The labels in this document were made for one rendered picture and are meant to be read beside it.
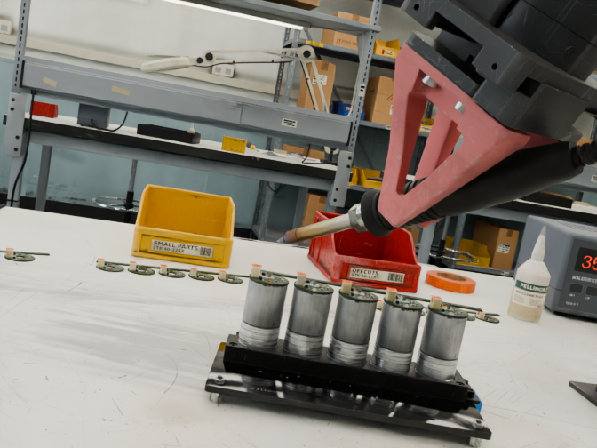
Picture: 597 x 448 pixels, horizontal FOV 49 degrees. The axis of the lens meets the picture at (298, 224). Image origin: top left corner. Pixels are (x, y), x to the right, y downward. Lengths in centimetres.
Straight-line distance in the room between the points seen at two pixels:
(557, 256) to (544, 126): 51
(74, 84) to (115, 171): 219
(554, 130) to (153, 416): 23
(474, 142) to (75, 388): 24
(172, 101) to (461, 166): 239
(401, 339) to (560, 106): 18
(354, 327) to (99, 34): 449
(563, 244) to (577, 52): 51
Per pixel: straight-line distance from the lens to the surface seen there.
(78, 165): 483
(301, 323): 40
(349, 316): 40
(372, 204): 33
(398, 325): 40
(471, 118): 27
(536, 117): 27
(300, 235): 37
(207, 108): 264
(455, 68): 28
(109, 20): 482
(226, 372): 39
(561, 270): 77
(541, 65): 25
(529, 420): 46
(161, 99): 264
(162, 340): 45
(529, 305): 72
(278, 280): 40
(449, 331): 41
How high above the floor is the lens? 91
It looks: 8 degrees down
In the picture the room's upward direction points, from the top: 10 degrees clockwise
